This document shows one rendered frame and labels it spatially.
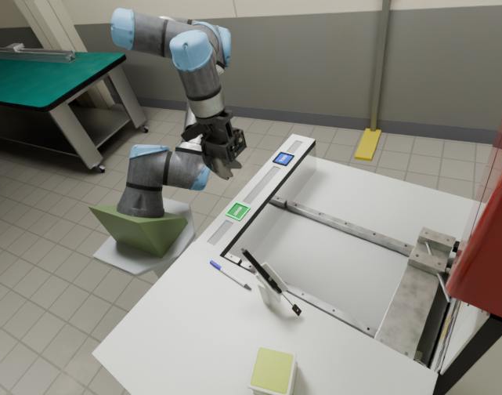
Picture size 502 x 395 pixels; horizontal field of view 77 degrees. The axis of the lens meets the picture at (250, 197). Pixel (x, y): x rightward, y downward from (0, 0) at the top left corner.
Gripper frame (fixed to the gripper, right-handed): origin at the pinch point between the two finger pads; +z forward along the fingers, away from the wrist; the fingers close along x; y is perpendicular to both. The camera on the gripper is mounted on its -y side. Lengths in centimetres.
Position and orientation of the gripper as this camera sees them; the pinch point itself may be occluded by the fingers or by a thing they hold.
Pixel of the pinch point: (224, 175)
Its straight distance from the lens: 85.2
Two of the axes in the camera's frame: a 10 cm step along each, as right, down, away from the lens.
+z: 1.8, 6.9, 7.0
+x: 5.7, -6.6, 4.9
